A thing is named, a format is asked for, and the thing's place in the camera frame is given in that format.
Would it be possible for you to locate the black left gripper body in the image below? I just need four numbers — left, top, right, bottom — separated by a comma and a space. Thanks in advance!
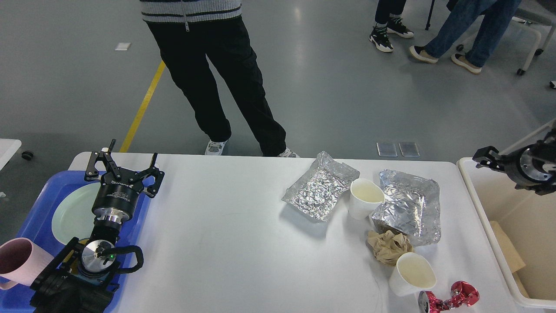
91, 172, 144, 224

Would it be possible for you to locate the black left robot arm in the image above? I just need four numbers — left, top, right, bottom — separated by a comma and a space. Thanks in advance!
30, 139, 165, 313

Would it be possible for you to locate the white paper cup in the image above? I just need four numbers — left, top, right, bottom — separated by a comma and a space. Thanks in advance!
389, 252, 437, 296
348, 178, 385, 220

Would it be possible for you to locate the small white side table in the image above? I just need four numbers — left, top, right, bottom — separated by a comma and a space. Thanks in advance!
0, 138, 34, 169

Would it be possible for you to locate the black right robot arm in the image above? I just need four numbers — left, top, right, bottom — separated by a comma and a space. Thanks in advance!
472, 127, 556, 196

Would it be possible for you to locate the mint green plate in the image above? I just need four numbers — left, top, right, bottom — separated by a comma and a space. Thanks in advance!
51, 183, 101, 244

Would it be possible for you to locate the brown paper bag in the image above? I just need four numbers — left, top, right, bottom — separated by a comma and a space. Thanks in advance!
489, 221, 530, 298

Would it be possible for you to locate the red candy wrapper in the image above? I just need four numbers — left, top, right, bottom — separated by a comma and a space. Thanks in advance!
418, 281, 480, 313

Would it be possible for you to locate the person in blue jeans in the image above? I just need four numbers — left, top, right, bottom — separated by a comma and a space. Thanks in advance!
409, 0, 522, 74

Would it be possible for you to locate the foil sheet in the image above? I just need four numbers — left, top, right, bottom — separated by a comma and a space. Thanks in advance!
370, 169, 441, 247
282, 151, 360, 223

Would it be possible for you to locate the pink mug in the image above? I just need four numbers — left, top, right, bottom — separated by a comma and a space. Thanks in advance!
0, 237, 54, 290

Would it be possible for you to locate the crumpled brown napkin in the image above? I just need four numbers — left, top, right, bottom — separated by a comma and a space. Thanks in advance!
367, 230, 414, 266

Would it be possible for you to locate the white paper cup upper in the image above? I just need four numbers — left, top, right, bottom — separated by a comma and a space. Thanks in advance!
348, 178, 385, 220

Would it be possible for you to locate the beige plastic bin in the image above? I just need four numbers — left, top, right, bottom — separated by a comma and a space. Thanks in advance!
457, 158, 556, 310

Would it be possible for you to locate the white paper cup lower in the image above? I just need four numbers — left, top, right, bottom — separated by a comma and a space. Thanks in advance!
389, 252, 437, 296

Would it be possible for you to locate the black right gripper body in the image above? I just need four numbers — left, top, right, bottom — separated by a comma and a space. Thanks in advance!
504, 145, 555, 190

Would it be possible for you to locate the person in black trousers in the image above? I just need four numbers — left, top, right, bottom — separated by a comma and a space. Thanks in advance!
140, 0, 298, 158

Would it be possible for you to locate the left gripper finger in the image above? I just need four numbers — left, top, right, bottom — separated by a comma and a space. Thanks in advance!
84, 140, 122, 183
130, 154, 165, 198

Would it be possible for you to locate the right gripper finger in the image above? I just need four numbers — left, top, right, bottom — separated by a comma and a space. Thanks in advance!
515, 183, 556, 196
472, 146, 511, 174

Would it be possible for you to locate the white office chair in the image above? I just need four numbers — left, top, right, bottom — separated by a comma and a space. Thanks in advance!
456, 4, 556, 77

